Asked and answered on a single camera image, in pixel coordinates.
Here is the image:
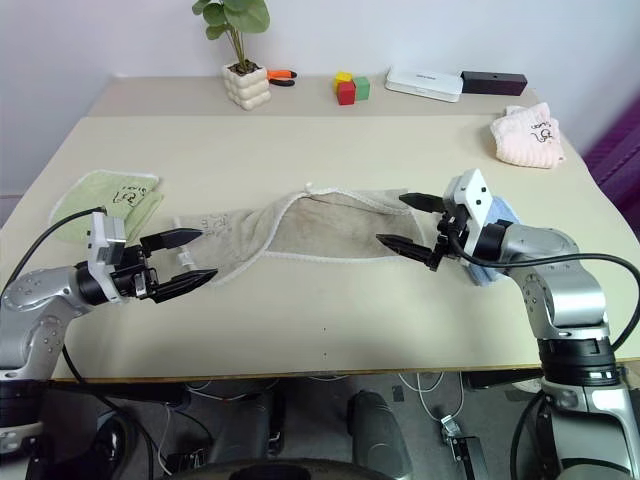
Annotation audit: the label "orange handled pliers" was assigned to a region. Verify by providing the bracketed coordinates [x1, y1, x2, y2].
[266, 68, 299, 88]

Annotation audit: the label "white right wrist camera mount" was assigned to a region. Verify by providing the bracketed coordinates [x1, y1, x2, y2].
[443, 168, 494, 254]

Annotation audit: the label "green leafy plant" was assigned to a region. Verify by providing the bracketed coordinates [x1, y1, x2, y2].
[191, 0, 272, 72]

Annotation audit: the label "beige towel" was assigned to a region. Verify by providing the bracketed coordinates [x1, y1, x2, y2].
[172, 182, 427, 289]

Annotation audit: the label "black rectangular box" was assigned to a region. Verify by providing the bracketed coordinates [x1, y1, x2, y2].
[459, 70, 529, 98]

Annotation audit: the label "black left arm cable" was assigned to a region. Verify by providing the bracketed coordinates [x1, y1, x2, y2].
[0, 206, 107, 301]

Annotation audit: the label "white cable under table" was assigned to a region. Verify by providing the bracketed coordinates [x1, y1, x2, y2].
[397, 372, 451, 421]

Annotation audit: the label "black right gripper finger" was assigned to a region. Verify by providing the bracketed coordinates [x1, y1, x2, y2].
[398, 191, 446, 213]
[375, 233, 434, 264]

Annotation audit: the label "metal clamp bracket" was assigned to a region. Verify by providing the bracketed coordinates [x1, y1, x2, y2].
[438, 413, 484, 480]

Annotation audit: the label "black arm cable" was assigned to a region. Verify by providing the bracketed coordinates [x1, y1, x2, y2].
[0, 206, 107, 301]
[447, 232, 640, 351]

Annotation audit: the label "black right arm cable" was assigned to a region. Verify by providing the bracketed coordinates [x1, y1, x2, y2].
[447, 232, 640, 351]

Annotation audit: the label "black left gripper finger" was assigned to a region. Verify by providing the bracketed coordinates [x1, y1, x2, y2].
[141, 228, 204, 252]
[149, 268, 219, 305]

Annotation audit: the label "dark rounded shape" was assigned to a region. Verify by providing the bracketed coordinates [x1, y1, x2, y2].
[346, 391, 414, 476]

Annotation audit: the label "white flat box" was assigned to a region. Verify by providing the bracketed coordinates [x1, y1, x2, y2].
[384, 65, 464, 104]

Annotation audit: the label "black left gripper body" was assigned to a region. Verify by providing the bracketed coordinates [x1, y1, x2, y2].
[112, 238, 161, 302]

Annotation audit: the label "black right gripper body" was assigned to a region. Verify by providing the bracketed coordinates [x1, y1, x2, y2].
[424, 206, 472, 274]

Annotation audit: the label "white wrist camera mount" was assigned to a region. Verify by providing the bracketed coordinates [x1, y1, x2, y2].
[85, 210, 129, 304]
[443, 168, 494, 254]

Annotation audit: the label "green folded towel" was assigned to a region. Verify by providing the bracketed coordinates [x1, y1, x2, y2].
[48, 169, 166, 244]

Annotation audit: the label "dark ribbed fabric object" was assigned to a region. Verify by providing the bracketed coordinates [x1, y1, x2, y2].
[583, 98, 640, 214]

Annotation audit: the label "blue folded towel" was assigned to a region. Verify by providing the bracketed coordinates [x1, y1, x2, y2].
[466, 196, 522, 288]

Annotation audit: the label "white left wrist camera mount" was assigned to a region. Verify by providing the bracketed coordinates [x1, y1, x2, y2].
[85, 210, 129, 304]

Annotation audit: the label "pink folded towel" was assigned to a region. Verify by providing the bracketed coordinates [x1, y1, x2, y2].
[489, 102, 569, 172]

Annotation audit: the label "cream bubble plant pot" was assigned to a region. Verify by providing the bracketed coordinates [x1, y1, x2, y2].
[221, 59, 273, 112]

